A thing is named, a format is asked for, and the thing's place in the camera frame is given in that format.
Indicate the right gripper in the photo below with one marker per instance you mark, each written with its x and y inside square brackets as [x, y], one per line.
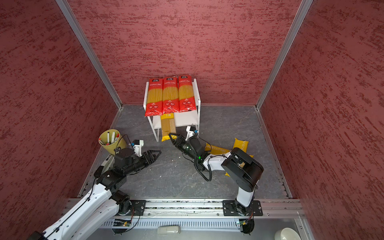
[177, 140]

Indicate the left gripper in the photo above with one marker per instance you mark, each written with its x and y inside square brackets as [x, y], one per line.
[150, 156]

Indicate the yellow pasta bag front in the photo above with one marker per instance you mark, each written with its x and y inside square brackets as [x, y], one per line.
[168, 126]

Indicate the yellow pasta bag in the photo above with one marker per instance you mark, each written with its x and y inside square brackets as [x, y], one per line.
[214, 150]
[168, 126]

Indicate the red spaghetti bag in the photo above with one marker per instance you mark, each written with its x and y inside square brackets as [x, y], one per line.
[170, 95]
[186, 94]
[154, 106]

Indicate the yellow pasta bag underneath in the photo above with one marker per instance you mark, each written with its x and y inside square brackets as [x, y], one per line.
[243, 145]

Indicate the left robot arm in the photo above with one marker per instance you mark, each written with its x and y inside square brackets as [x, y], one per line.
[103, 201]

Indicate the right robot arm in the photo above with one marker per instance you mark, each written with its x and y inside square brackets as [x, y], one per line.
[246, 178]

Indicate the white two-tier shelf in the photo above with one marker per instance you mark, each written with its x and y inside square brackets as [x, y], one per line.
[181, 119]

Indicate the grey stapler tool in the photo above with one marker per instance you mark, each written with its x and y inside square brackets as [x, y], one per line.
[106, 165]

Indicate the yellow pen holder cup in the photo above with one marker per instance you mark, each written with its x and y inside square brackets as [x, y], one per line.
[112, 141]

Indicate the white remote device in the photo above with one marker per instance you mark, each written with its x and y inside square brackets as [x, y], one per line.
[166, 230]

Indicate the white bowl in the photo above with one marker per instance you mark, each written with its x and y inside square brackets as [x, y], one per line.
[287, 234]

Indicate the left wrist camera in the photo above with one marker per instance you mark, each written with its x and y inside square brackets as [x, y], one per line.
[137, 147]

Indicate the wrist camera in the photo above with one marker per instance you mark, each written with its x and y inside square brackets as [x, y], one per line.
[191, 131]
[137, 147]

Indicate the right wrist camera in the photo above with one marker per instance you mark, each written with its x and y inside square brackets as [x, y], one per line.
[191, 131]

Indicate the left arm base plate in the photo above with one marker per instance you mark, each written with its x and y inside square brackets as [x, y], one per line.
[135, 207]

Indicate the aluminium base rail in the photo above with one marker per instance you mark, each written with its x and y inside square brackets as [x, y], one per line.
[206, 214]

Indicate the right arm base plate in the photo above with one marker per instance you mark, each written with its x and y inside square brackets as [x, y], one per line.
[233, 208]

